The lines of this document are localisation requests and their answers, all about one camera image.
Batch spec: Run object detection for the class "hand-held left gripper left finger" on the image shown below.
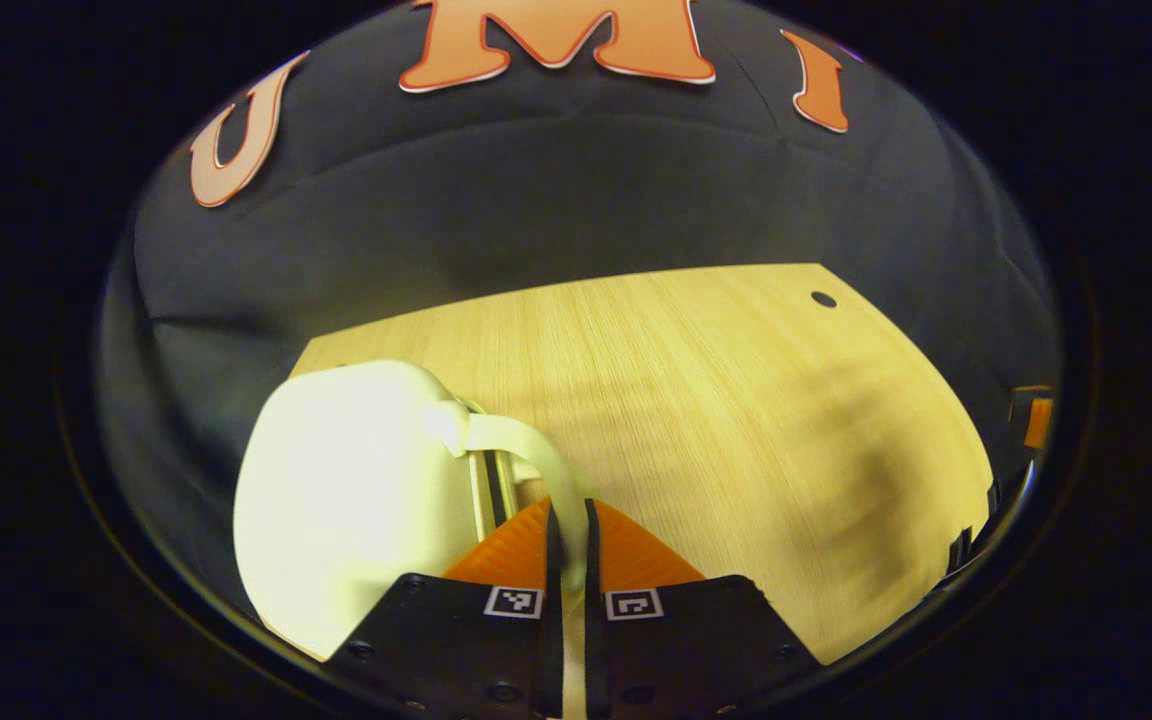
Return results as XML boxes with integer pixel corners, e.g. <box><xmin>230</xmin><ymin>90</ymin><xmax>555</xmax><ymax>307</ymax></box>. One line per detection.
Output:
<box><xmin>324</xmin><ymin>497</ymin><xmax>565</xmax><ymax>720</ymax></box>

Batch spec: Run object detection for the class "cream suitcase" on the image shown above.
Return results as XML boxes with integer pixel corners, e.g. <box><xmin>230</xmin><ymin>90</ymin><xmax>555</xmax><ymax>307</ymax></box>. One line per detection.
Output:
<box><xmin>233</xmin><ymin>358</ymin><xmax>592</xmax><ymax>720</ymax></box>

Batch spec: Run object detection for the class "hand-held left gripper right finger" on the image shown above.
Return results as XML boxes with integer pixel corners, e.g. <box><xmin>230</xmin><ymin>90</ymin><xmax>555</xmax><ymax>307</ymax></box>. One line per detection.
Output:
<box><xmin>584</xmin><ymin>497</ymin><xmax>825</xmax><ymax>720</ymax></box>

